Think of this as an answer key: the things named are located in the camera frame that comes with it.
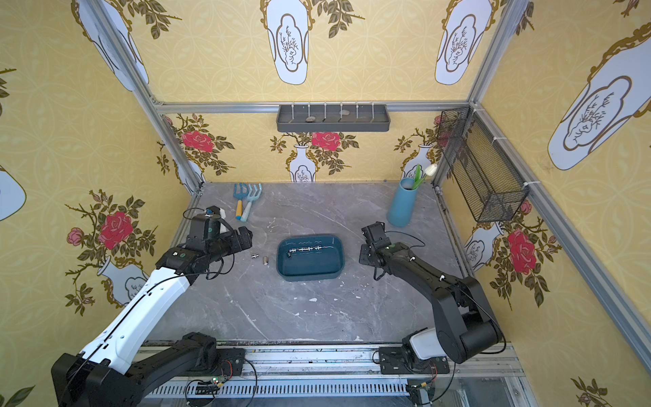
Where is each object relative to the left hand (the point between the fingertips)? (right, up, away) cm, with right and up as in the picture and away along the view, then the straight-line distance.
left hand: (239, 236), depth 81 cm
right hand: (+41, -8, +11) cm, 43 cm away
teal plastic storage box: (+18, -10, +16) cm, 26 cm away
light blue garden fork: (-7, +15, +36) cm, 40 cm away
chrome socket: (+1, -9, +15) cm, 17 cm away
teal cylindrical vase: (+56, +9, +14) cm, 58 cm away
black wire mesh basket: (+76, +16, -5) cm, 78 cm away
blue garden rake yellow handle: (-13, +15, +36) cm, 41 cm away
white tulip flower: (+62, +21, +3) cm, 66 cm away
